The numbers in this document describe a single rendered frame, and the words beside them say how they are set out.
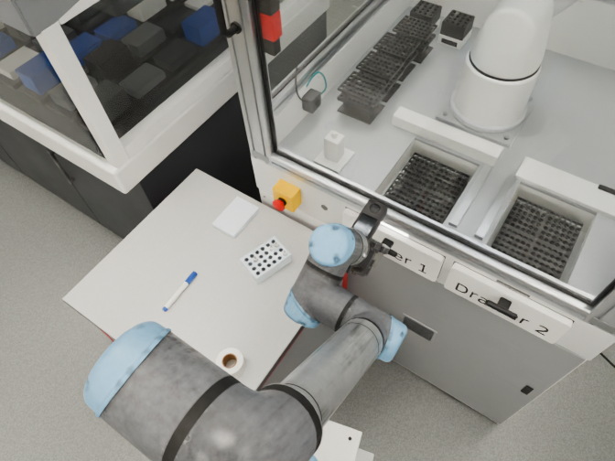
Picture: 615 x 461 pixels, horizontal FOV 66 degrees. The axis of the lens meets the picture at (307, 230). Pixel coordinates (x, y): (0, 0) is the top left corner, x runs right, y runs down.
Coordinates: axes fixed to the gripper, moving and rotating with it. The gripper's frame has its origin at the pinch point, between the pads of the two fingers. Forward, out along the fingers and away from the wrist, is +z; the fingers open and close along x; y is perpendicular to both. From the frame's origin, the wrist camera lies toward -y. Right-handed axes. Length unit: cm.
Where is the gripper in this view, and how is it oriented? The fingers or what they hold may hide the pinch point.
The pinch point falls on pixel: (376, 241)
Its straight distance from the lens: 116.1
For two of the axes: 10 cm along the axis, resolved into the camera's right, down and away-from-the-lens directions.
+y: -4.4, 8.9, 1.0
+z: 3.5, 0.7, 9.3
